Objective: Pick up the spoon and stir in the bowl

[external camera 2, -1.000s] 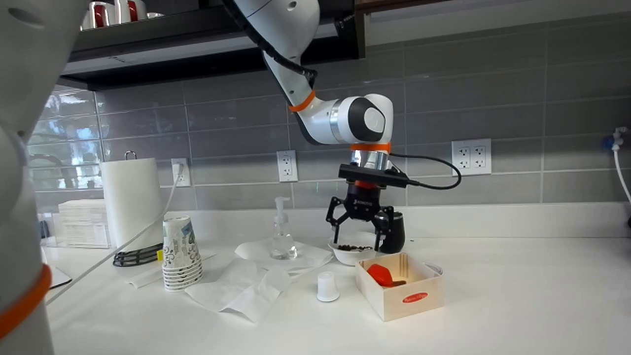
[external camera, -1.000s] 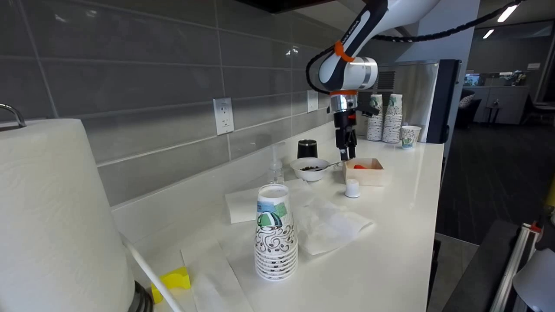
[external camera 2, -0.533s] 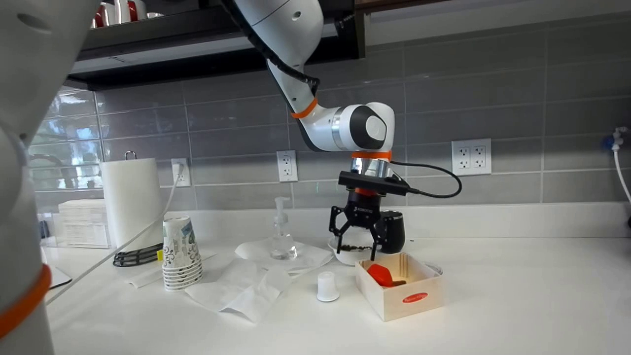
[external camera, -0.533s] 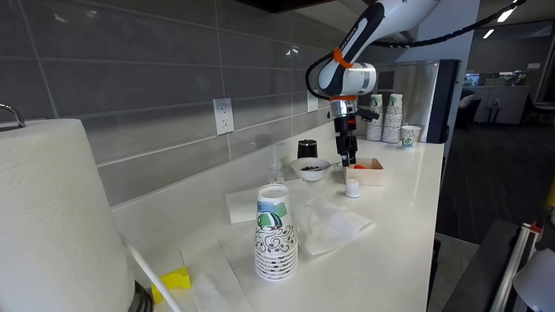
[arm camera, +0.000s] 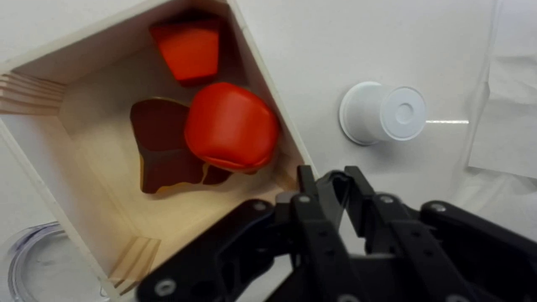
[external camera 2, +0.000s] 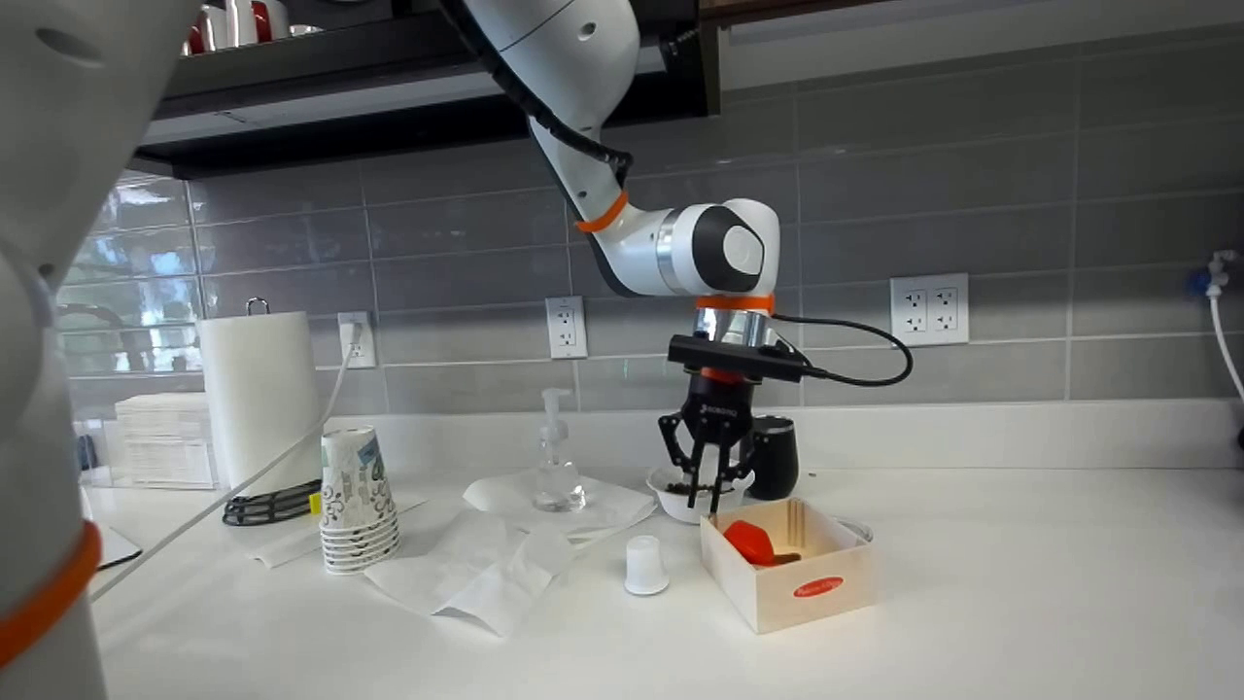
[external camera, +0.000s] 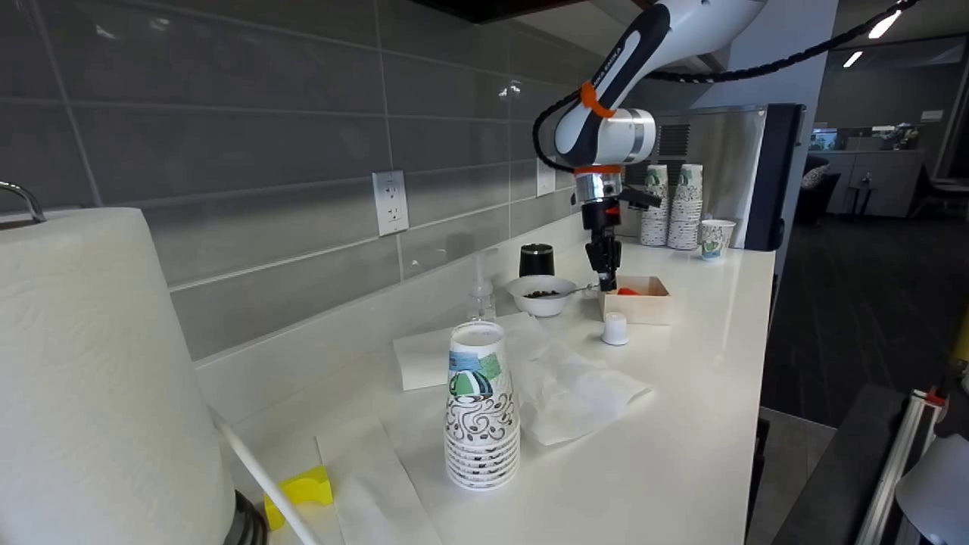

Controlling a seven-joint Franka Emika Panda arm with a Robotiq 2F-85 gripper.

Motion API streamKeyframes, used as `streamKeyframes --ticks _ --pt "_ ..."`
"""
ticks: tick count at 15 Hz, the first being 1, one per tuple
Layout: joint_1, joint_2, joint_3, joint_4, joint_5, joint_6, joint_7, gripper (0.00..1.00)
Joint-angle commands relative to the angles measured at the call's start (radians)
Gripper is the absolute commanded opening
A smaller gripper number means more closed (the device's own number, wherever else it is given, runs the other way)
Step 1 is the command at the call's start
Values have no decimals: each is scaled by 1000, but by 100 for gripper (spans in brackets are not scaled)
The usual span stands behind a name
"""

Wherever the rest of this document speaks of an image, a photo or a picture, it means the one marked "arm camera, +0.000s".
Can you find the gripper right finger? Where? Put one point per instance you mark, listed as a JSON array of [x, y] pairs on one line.
[[461, 239]]

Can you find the light wooden box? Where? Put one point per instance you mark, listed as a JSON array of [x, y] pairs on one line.
[[100, 138]]

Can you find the red rounded bowl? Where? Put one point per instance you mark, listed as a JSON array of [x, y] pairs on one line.
[[230, 126]]

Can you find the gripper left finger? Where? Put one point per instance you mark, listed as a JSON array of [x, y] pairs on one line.
[[235, 235]]

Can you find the red tapered block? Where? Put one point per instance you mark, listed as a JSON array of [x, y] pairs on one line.
[[189, 50]]

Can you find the clear plastic lid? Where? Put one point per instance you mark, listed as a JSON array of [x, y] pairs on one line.
[[46, 268]]

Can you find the white plastic cup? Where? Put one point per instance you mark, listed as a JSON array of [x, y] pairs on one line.
[[379, 113]]

